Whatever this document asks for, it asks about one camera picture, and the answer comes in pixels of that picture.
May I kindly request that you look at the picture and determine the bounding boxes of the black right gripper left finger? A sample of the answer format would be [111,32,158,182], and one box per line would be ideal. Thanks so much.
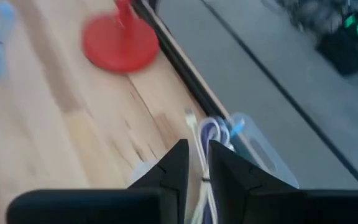
[127,139,189,224]

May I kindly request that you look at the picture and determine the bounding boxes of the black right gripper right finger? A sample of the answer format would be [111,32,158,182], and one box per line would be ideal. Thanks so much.
[208,140,304,224]

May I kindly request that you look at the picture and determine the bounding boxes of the long light blue USB cable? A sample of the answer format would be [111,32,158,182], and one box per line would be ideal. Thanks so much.
[227,119,247,139]

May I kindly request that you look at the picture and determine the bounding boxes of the purple USB cable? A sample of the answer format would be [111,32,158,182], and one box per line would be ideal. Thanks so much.
[199,116,232,224]

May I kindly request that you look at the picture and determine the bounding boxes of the cream white USB cable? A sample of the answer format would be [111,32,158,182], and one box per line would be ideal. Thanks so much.
[183,107,220,224]

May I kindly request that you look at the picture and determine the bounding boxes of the clear plastic bin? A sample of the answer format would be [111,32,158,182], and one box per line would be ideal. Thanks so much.
[126,112,300,190]

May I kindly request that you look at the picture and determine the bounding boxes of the red desk lamp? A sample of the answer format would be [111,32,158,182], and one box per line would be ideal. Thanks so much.
[81,0,161,75]

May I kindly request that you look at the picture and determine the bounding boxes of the black device green lights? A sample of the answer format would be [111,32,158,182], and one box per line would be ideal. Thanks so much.
[261,0,358,77]

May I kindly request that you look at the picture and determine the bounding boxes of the black aluminium table frame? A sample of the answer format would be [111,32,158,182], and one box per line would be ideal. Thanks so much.
[128,0,232,121]

